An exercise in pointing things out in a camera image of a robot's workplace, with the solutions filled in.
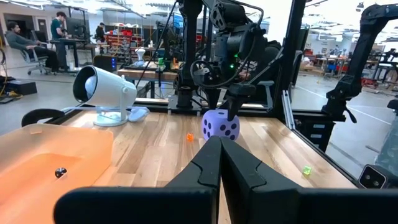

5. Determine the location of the black curved clamp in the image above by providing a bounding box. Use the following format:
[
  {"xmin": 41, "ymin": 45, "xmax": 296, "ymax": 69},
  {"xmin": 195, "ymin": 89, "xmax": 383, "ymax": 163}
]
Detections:
[{"xmin": 21, "ymin": 108, "xmax": 65, "ymax": 128}]

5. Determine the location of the large purple foam die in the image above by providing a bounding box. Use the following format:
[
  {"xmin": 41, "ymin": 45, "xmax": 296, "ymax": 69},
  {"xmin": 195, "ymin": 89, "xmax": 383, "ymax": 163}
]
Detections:
[{"xmin": 201, "ymin": 108, "xmax": 241, "ymax": 141}]

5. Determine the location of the black control box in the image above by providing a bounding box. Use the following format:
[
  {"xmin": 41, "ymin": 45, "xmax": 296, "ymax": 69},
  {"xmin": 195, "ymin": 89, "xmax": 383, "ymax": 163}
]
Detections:
[{"xmin": 298, "ymin": 119, "xmax": 336, "ymax": 153}]

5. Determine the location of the person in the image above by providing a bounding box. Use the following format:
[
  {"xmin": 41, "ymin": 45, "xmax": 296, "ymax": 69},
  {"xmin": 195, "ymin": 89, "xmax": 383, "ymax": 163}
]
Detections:
[
  {"xmin": 95, "ymin": 22, "xmax": 107, "ymax": 44},
  {"xmin": 239, "ymin": 39, "xmax": 284, "ymax": 103},
  {"xmin": 5, "ymin": 21, "xmax": 59, "ymax": 73},
  {"xmin": 50, "ymin": 11, "xmax": 72, "ymax": 71}
]

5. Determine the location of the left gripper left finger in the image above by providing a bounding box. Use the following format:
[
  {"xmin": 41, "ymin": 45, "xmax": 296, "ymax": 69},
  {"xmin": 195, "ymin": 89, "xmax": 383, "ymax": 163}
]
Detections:
[{"xmin": 53, "ymin": 136, "xmax": 222, "ymax": 224}]

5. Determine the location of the black desk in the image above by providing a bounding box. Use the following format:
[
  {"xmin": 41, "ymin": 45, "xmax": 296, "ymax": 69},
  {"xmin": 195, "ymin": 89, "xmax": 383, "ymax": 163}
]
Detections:
[{"xmin": 49, "ymin": 37, "xmax": 109, "ymax": 77}]

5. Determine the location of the black floor case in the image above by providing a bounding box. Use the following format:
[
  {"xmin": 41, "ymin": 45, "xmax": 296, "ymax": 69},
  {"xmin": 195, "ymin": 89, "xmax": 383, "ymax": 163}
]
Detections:
[{"xmin": 6, "ymin": 79, "xmax": 38, "ymax": 96}]

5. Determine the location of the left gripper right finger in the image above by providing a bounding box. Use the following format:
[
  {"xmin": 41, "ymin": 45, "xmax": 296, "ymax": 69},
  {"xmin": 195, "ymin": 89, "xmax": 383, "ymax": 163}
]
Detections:
[{"xmin": 221, "ymin": 136, "xmax": 398, "ymax": 224}]

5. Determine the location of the red parts shelf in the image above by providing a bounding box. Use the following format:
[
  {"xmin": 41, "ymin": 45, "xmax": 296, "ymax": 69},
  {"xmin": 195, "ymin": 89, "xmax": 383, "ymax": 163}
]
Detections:
[{"xmin": 104, "ymin": 29, "xmax": 139, "ymax": 63}]

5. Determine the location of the orange translucent plastic bin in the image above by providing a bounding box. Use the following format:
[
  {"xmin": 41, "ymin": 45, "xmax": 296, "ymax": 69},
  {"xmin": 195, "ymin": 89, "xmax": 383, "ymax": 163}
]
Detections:
[{"xmin": 0, "ymin": 123, "xmax": 114, "ymax": 224}]

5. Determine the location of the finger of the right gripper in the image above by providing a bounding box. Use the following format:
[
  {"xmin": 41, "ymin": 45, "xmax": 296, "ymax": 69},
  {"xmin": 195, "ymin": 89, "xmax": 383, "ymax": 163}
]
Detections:
[
  {"xmin": 226, "ymin": 83, "xmax": 256, "ymax": 122},
  {"xmin": 205, "ymin": 88, "xmax": 222, "ymax": 110}
]

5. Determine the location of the wooden workbench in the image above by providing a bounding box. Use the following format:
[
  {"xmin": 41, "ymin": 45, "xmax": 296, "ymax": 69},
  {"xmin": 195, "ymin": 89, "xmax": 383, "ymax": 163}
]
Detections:
[{"xmin": 117, "ymin": 67, "xmax": 178, "ymax": 99}]

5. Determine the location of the white vase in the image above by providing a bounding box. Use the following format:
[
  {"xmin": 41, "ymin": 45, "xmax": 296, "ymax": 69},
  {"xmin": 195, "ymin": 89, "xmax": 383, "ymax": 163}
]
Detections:
[{"xmin": 134, "ymin": 48, "xmax": 147, "ymax": 68}]

